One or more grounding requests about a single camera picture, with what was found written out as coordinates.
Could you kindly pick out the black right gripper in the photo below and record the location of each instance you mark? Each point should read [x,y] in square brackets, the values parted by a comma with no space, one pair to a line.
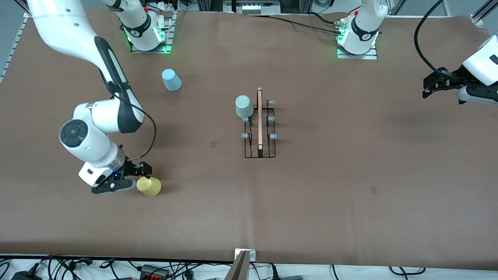
[129,169]

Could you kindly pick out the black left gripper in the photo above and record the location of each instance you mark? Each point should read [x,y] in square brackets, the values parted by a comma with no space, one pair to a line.
[453,79]

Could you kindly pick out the yellow plastic cup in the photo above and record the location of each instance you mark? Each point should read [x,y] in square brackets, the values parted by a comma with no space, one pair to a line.
[149,186]

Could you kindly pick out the pale green plastic cup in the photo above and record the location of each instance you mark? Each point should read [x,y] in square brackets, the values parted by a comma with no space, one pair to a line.
[244,105]

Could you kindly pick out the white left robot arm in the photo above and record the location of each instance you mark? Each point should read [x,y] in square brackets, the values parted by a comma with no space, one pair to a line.
[363,27]

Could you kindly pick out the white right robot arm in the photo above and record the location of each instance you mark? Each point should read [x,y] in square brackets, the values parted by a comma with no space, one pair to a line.
[66,27]

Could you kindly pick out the light blue plastic cup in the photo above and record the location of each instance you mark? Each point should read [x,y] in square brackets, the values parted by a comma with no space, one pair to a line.
[171,79]

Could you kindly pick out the aluminium corner profile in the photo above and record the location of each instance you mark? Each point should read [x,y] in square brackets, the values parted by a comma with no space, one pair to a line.
[24,7]
[482,13]

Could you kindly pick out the black orange connector box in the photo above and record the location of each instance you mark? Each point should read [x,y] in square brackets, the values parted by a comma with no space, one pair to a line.
[153,271]

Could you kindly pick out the brown table cover sheet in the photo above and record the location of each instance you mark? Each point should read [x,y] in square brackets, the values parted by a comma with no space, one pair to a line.
[272,214]

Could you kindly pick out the black power adapter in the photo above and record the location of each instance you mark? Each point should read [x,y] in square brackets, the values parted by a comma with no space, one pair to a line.
[25,276]

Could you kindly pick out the white power strip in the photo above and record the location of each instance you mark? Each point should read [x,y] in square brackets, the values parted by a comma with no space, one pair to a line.
[251,7]

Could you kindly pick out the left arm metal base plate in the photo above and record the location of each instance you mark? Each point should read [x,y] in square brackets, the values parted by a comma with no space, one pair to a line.
[358,56]

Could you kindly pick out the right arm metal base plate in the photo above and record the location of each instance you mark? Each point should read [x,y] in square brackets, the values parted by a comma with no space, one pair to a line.
[169,35]

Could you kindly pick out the grey aluminium profile post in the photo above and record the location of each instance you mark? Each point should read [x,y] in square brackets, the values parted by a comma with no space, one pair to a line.
[238,270]

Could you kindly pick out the small metal bracket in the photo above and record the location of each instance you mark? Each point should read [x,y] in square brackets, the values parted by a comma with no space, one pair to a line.
[252,254]

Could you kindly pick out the aluminium table edge rail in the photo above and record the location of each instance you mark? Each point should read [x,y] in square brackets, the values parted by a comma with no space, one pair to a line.
[13,50]

